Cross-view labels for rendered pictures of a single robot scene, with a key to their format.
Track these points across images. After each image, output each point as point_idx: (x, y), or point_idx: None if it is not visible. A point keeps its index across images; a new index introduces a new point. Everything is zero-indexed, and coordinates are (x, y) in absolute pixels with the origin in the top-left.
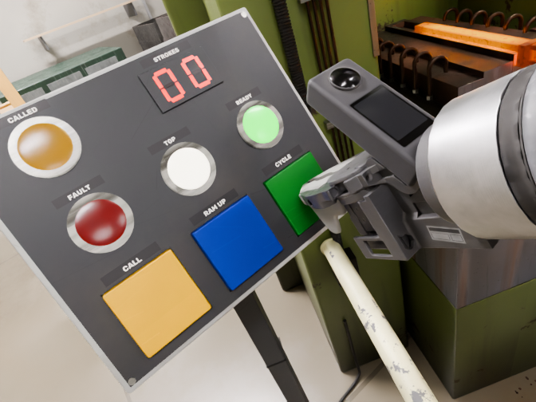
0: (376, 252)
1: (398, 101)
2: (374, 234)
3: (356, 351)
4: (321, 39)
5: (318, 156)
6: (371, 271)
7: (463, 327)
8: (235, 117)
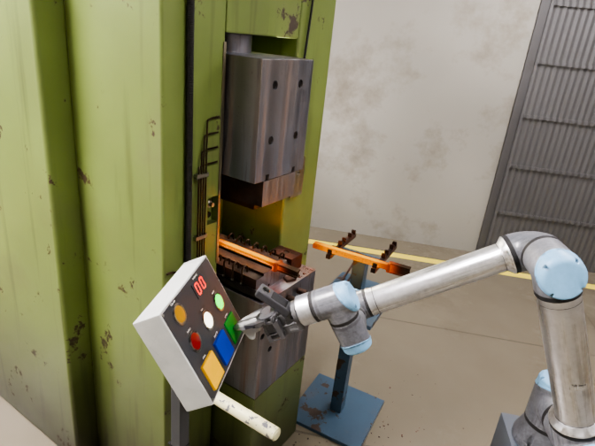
0: None
1: (279, 296)
2: (272, 334)
3: None
4: (199, 256)
5: (233, 312)
6: None
7: (256, 413)
8: (212, 299)
